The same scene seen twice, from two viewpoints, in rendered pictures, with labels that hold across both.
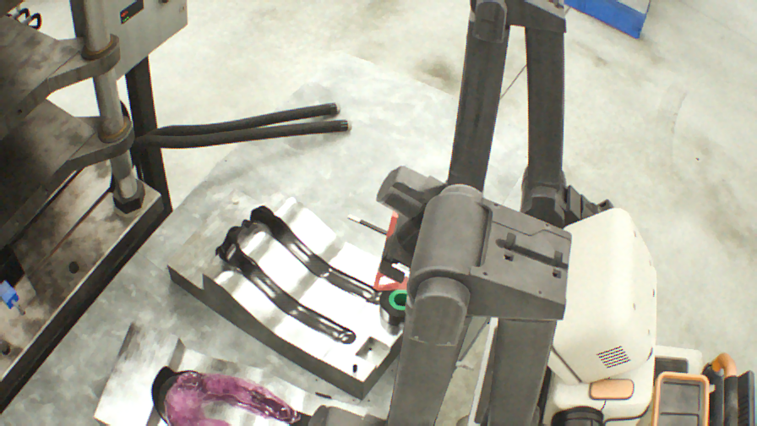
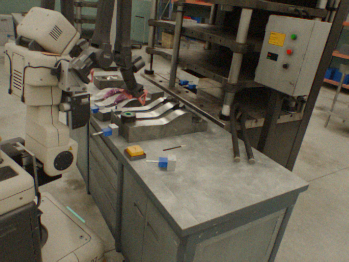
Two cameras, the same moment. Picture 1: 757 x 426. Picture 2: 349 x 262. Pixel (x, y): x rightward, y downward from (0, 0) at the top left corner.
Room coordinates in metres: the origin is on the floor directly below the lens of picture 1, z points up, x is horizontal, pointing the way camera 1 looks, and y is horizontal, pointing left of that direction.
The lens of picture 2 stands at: (1.63, -1.17, 1.49)
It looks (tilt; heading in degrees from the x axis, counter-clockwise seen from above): 25 degrees down; 117
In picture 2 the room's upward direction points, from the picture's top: 8 degrees clockwise
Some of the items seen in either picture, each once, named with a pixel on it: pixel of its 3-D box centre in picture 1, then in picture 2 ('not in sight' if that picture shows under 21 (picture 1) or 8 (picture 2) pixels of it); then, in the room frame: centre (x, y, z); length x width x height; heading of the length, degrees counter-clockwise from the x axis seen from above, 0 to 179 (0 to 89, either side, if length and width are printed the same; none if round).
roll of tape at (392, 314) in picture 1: (400, 304); (128, 117); (0.77, -0.05, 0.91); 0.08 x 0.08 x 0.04
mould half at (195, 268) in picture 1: (289, 279); (160, 116); (0.84, 0.16, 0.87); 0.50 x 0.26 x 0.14; 62
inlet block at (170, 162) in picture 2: not in sight; (160, 161); (1.08, -0.20, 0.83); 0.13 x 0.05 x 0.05; 33
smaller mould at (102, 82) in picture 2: not in sight; (108, 82); (0.12, 0.53, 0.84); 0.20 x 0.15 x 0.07; 62
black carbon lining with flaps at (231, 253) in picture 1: (291, 271); (158, 108); (0.82, 0.15, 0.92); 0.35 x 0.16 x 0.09; 62
